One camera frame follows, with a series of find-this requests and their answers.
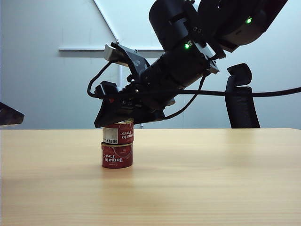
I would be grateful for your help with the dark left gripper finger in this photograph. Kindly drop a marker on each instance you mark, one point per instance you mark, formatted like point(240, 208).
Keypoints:
point(9, 116)

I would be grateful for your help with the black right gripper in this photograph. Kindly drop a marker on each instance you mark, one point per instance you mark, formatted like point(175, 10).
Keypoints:
point(141, 99)

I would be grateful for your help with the tomato paste can white label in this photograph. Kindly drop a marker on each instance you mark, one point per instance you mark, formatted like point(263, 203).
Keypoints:
point(122, 134)

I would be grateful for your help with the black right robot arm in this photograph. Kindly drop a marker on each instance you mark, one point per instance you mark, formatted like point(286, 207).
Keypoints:
point(188, 35)

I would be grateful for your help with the red tomato paste can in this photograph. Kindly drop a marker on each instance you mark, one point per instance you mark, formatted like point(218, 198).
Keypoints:
point(116, 156)

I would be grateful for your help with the black office chair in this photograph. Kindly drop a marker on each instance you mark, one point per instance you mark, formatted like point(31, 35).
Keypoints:
point(242, 110)

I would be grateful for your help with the white vertical wall conduit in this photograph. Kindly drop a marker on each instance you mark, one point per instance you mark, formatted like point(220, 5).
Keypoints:
point(121, 75)

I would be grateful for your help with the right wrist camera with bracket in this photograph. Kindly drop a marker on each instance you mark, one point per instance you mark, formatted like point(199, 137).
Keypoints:
point(131, 58)

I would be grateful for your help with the white horizontal wall conduit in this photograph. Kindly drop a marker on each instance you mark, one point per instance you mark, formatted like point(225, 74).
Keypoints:
point(82, 49)

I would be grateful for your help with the white diagonal wall conduit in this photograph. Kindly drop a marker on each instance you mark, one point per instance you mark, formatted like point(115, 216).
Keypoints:
point(105, 20)

